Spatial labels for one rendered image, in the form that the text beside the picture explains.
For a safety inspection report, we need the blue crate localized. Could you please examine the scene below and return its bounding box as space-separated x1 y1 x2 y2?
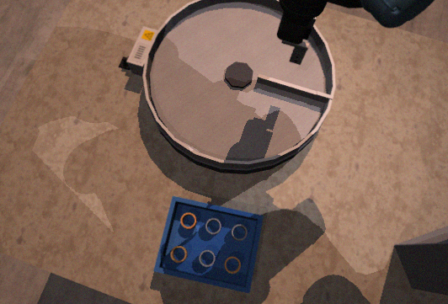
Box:
153 196 264 293

